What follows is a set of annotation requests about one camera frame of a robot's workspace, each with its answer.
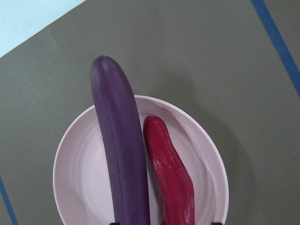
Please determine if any purple eggplant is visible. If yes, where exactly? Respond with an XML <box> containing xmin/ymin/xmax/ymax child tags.
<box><xmin>90</xmin><ymin>56</ymin><xmax>150</xmax><ymax>225</ymax></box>

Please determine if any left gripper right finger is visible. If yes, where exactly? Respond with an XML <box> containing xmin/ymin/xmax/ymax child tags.
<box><xmin>211</xmin><ymin>222</ymin><xmax>223</xmax><ymax>225</ymax></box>

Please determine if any red chili pepper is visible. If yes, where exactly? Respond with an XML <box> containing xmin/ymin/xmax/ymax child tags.
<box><xmin>143</xmin><ymin>116</ymin><xmax>195</xmax><ymax>225</ymax></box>

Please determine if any pink plate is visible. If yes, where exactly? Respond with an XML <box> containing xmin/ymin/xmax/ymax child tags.
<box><xmin>53</xmin><ymin>95</ymin><xmax>229</xmax><ymax>225</ymax></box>

